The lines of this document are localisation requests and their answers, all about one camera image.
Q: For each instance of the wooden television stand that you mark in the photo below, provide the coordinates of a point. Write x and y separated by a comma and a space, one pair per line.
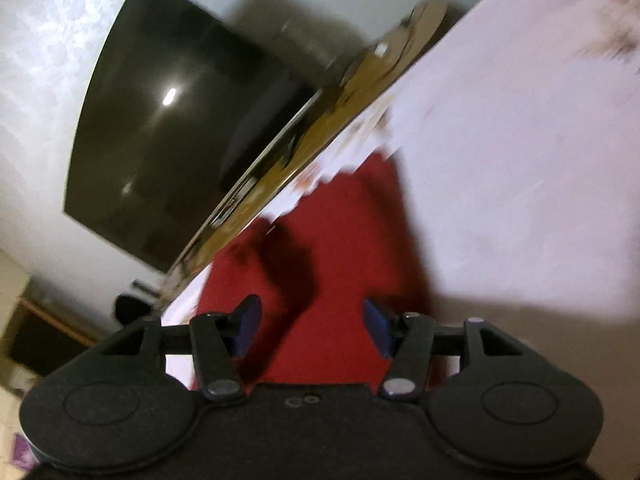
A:
310, 135

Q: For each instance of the small white object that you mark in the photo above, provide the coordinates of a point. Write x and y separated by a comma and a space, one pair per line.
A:
381, 50

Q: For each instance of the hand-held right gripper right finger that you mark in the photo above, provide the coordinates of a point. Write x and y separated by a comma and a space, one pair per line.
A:
377, 325

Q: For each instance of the red beaded sweater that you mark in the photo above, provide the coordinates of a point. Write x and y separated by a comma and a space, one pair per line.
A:
345, 240

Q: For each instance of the light wooden cabinet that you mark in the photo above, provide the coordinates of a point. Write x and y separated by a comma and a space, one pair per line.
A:
35, 330

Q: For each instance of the white floral bedsheet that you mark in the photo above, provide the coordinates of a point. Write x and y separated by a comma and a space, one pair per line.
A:
500, 135

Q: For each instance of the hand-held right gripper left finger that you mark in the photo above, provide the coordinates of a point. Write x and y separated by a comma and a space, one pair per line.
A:
247, 322

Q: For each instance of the black flat television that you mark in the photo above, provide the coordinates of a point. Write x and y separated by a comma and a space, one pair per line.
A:
165, 135

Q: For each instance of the black rounded chair back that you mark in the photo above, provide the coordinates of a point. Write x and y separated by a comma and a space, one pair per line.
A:
131, 307

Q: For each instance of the silver set-top box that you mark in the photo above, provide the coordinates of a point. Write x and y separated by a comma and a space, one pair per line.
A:
231, 206

